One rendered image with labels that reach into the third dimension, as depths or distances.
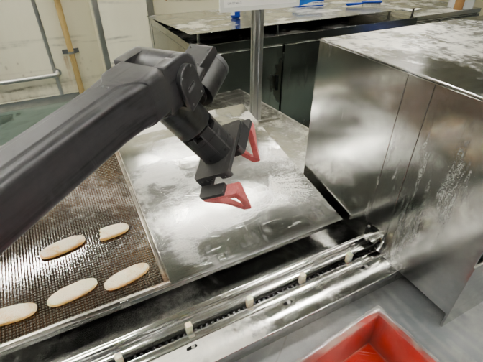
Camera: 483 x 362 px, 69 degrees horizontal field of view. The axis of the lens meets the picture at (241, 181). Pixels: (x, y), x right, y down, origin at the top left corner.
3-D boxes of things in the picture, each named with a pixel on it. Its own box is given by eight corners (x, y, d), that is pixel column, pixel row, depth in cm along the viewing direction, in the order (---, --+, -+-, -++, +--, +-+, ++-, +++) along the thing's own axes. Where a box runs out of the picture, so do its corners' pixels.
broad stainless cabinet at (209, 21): (202, 179, 263) (190, 34, 203) (161, 123, 338) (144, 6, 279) (392, 125, 334) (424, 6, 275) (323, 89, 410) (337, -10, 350)
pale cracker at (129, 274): (108, 295, 74) (107, 292, 73) (101, 281, 76) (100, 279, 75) (152, 271, 79) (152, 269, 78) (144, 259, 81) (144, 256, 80)
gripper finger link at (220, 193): (228, 223, 58) (192, 193, 52) (236, 187, 62) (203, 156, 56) (263, 217, 54) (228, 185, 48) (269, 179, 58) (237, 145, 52)
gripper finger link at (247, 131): (236, 187, 62) (203, 156, 56) (244, 156, 66) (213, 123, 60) (269, 180, 58) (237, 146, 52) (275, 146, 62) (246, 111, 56)
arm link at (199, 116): (143, 116, 47) (168, 111, 44) (166, 78, 50) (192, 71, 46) (177, 146, 52) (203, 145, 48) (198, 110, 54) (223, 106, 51)
